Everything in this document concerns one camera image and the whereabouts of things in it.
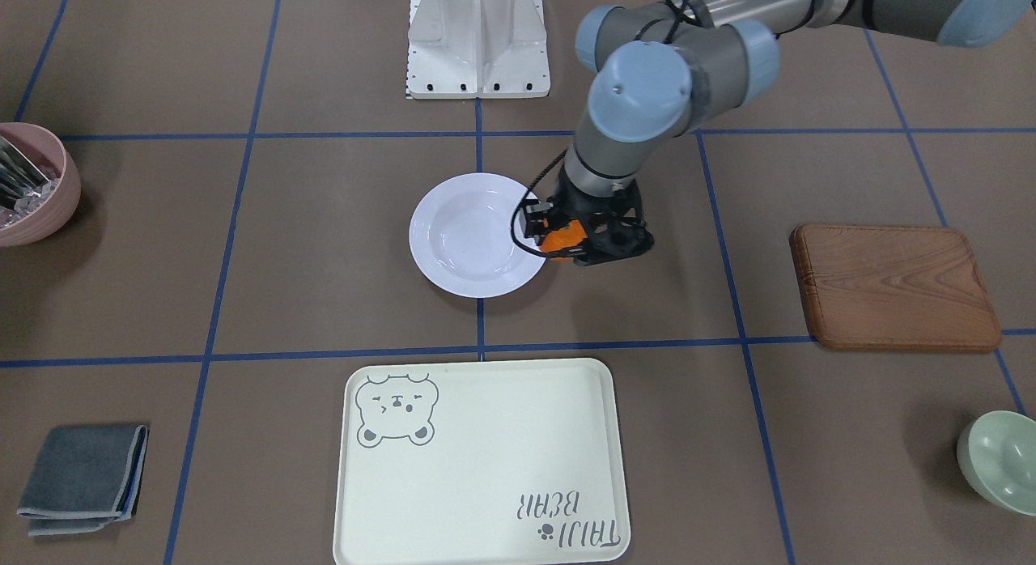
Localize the orange mandarin fruit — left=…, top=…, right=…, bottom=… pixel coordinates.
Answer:
left=539, top=219, right=586, bottom=259

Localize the cream bear print tray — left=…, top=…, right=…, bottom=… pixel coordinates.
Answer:
left=332, top=358, right=631, bottom=564

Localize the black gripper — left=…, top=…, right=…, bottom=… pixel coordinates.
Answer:
left=524, top=179, right=654, bottom=266

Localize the pink bowl with ice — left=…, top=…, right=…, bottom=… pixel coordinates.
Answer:
left=1, top=122, right=81, bottom=248

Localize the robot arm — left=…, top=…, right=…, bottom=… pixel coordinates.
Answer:
left=507, top=0, right=1034, bottom=266

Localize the grey folded cloth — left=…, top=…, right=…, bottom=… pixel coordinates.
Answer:
left=16, top=424, right=151, bottom=537

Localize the brown wood-grain tray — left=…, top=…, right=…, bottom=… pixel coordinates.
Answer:
left=789, top=224, right=1002, bottom=354

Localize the white round plate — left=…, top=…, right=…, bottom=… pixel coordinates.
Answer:
left=410, top=172, right=546, bottom=299

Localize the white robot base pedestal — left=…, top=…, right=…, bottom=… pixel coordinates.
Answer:
left=405, top=0, right=551, bottom=100

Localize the green ceramic bowl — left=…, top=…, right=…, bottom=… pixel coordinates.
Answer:
left=956, top=409, right=1035, bottom=516

